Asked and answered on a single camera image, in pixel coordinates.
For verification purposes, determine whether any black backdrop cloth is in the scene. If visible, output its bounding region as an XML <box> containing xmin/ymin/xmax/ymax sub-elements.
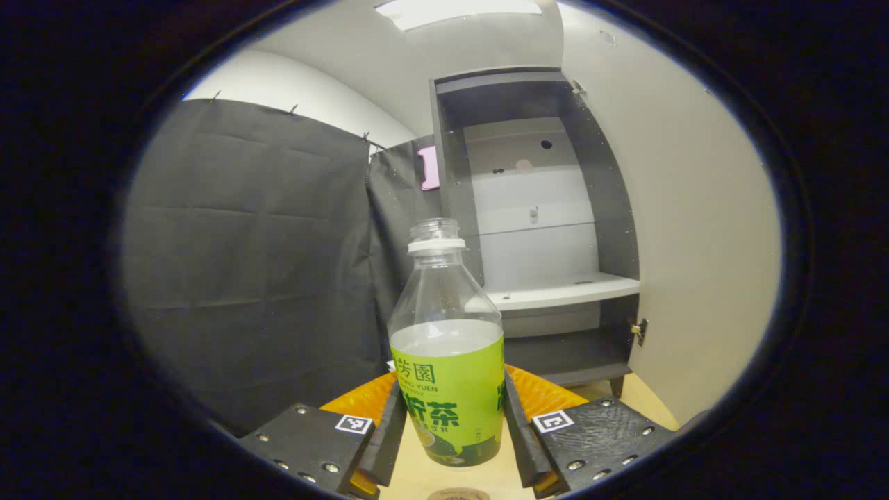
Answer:
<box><xmin>119</xmin><ymin>97</ymin><xmax>391</xmax><ymax>437</ymax></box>
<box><xmin>366</xmin><ymin>135</ymin><xmax>447</xmax><ymax>365</ymax></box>

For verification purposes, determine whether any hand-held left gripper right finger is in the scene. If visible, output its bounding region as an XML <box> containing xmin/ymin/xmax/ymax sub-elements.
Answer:
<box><xmin>504</xmin><ymin>365</ymin><xmax>674</xmax><ymax>498</ymax></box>

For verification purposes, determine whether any grey cabinet door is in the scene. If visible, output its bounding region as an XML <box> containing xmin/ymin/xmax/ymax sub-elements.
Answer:
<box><xmin>559</xmin><ymin>0</ymin><xmax>783</xmax><ymax>428</ymax></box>

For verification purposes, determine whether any green label clear bottle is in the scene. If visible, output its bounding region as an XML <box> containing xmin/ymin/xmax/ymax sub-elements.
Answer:
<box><xmin>388</xmin><ymin>217</ymin><xmax>506</xmax><ymax>467</ymax></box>

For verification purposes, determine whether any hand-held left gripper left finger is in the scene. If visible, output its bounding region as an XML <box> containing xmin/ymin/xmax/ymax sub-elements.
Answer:
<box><xmin>240</xmin><ymin>372</ymin><xmax>407</xmax><ymax>498</ymax></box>

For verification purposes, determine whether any white cabinet shelf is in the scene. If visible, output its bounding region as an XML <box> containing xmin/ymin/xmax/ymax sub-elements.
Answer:
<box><xmin>481</xmin><ymin>272</ymin><xmax>641</xmax><ymax>312</ymax></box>

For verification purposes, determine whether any ceiling light panel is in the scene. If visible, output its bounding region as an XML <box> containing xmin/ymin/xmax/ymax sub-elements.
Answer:
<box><xmin>375</xmin><ymin>0</ymin><xmax>542</xmax><ymax>31</ymax></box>

